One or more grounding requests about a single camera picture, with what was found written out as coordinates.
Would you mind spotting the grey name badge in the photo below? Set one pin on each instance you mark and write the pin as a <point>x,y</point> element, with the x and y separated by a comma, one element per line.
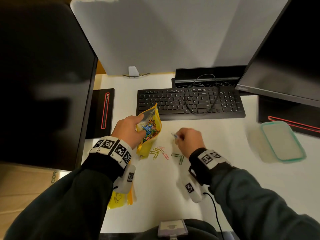
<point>172,227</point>

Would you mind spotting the left wrist marker band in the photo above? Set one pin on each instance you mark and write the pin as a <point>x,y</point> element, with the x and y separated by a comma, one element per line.
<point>111,147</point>

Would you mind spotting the right wrist marker band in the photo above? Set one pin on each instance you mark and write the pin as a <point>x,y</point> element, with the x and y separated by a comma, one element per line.
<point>212,158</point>

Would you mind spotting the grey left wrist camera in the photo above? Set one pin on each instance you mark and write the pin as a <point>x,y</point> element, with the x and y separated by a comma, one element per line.
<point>126,181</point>

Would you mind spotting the person's left forearm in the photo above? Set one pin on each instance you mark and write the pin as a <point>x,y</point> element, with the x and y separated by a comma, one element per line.
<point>70,202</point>

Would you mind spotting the wrist marker band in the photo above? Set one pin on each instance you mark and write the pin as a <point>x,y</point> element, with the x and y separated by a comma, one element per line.
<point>212,158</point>
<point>111,147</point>

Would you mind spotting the black monitor base red stripe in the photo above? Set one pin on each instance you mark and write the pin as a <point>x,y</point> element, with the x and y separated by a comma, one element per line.
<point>96,117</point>
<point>270,107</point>

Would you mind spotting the person's left hand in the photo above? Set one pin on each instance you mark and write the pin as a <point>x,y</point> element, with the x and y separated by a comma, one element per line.
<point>127,132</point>

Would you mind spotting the person's right hand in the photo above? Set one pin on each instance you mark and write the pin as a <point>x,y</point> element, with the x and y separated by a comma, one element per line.
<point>191,141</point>

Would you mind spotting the white divider bracket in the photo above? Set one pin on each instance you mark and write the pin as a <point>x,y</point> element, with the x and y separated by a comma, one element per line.
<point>133,70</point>

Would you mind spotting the black monitor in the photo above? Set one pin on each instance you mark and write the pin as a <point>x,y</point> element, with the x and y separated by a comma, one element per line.
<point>287,67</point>
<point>42,84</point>

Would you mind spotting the person's right forearm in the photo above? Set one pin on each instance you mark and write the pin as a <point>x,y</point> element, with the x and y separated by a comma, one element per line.
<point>255,202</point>

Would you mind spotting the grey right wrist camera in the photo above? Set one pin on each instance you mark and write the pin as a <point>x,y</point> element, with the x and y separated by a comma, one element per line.
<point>191,189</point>

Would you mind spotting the clear container with green-rimmed lid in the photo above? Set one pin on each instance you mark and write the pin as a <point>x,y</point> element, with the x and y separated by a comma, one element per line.
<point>283,141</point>

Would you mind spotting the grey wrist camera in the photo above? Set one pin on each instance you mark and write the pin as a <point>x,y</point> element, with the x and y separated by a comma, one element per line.
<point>191,189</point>
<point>126,181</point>

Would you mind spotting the white desk divider panel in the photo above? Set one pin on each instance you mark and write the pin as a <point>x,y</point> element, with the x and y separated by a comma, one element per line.
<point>175,34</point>

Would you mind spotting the brown cardboard box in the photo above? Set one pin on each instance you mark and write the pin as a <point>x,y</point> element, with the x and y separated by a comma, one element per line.
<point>17,192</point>

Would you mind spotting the pile of colourful paper clips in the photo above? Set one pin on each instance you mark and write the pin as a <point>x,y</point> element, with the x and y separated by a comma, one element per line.
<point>150,129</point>

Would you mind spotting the black keyboard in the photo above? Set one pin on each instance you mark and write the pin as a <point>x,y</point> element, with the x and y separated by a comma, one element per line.
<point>162,102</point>

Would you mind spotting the single olive green paper clip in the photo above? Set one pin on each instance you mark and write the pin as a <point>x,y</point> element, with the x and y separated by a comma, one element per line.
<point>155,156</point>

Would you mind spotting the white table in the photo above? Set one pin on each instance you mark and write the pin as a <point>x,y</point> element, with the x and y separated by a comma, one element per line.
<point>237,172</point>

